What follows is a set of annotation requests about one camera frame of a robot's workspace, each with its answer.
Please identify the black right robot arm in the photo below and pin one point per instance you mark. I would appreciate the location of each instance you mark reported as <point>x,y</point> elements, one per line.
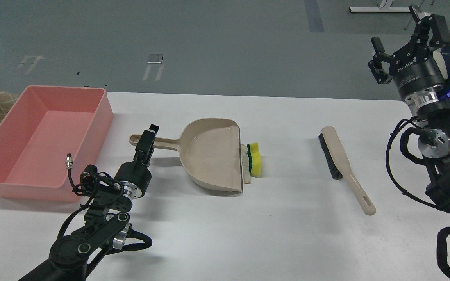
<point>425,140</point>

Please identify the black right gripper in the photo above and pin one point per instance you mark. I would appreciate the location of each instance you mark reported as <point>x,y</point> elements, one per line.
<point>413,67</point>

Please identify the yellow green sponge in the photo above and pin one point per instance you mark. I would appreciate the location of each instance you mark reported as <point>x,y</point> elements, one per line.
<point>254,158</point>

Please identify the white table leg base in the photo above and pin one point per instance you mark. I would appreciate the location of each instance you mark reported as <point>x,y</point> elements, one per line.
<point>383,7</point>

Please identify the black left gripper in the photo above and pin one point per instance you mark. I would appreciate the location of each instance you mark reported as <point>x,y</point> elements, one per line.
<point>135,176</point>

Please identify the beige hand brush black bristles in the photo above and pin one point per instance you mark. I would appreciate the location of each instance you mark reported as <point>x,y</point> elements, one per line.
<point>340,168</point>

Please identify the beige plastic dustpan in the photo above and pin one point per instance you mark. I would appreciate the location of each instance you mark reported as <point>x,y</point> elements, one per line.
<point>210,152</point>

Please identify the pink plastic bin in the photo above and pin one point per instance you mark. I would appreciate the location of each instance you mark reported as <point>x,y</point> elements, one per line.
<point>44,125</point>

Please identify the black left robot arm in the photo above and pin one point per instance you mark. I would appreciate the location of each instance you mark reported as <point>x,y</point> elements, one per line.
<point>101,226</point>

